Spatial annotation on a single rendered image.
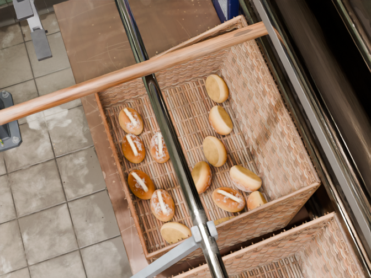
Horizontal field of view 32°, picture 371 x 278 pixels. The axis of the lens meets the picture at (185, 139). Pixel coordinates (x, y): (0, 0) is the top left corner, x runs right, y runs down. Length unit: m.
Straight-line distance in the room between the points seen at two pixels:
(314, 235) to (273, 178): 0.23
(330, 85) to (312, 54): 0.07
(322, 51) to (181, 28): 1.09
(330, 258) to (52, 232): 1.23
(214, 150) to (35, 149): 1.03
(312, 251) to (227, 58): 0.64
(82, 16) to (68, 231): 0.83
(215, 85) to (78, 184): 0.85
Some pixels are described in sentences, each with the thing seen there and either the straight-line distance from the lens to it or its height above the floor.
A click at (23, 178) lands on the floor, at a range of 2.66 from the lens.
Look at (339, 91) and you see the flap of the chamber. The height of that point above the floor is 1.40.
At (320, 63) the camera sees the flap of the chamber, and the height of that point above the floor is 1.40.
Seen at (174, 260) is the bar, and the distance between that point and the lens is 1.31.
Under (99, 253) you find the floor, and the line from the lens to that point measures 2.48.
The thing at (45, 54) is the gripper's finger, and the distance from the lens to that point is 1.34.
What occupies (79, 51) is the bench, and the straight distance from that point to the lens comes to 2.17.
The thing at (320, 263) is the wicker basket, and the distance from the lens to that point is 1.73.
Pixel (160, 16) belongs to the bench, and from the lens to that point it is 2.20.
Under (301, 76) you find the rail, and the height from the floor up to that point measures 1.43.
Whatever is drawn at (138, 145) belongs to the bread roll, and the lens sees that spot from 1.90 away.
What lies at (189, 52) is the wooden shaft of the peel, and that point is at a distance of 1.36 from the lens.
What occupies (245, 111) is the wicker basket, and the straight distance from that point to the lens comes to 1.94.
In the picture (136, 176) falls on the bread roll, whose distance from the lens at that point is 1.86.
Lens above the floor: 2.35
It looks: 64 degrees down
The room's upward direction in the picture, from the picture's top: 8 degrees counter-clockwise
